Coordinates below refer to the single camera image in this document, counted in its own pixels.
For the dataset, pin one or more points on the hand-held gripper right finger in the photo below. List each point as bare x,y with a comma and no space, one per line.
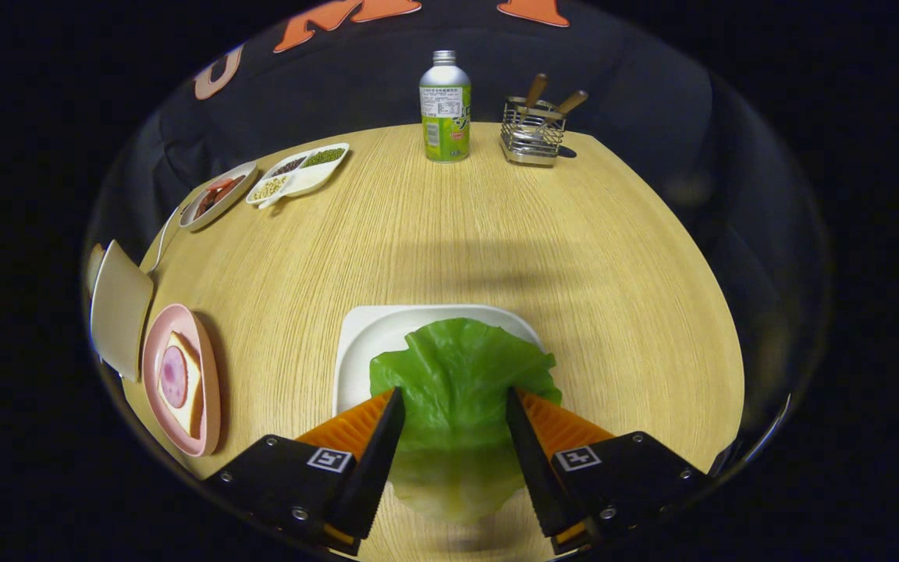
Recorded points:
531,468

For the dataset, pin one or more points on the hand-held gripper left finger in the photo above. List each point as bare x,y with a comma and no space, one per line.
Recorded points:
375,468

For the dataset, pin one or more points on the green lettuce leaf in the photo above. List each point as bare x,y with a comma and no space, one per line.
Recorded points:
457,375

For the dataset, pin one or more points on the white square plate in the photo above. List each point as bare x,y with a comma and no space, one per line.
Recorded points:
364,336

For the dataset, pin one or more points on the white bread slice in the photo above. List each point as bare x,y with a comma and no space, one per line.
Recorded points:
193,390

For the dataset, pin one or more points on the pink ham slice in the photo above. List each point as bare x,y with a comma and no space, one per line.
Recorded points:
174,377

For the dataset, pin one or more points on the pink round plate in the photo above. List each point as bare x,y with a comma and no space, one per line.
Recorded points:
151,382

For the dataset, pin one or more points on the white divided dish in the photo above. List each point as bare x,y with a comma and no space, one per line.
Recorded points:
313,178

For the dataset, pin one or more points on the pile of yellow soybeans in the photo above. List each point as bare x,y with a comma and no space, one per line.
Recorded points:
269,187

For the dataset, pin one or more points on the cream white toaster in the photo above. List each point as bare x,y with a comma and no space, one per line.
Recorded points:
118,312

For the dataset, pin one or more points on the round white plate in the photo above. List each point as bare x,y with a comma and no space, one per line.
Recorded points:
243,195

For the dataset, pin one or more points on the red-brown meat piece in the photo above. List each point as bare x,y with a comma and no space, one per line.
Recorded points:
232,189
207,205

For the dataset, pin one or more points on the pile of dark red beans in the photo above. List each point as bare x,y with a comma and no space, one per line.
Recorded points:
288,166

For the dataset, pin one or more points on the pile of green mung beans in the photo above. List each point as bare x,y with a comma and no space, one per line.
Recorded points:
323,157

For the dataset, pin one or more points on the pink sausage slice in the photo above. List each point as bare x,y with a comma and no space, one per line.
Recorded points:
218,184

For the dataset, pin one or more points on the silver bottle with green label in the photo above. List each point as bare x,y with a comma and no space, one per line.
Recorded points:
445,117

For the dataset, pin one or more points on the black backdrop cloth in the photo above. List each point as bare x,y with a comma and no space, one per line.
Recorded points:
356,70

